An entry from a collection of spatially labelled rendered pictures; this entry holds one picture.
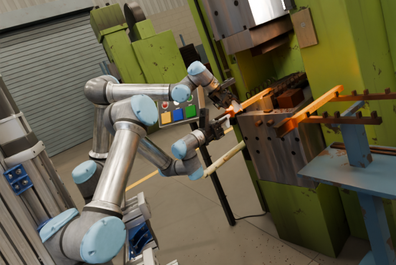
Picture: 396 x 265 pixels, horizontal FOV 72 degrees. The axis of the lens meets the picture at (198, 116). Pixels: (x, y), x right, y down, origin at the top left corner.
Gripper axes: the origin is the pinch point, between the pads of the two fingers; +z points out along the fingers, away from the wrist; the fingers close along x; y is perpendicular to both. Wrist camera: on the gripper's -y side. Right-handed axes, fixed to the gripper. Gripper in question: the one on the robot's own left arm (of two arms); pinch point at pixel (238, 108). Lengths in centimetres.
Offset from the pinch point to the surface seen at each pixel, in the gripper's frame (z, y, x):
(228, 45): -18.9, -30.6, -8.5
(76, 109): 63, -114, -775
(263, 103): 12.6, -12.9, 1.9
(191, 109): -0.5, -2.8, -43.2
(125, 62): 29, -184, -446
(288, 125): -6.9, 16.9, 39.2
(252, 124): 18.4, -2.7, -5.3
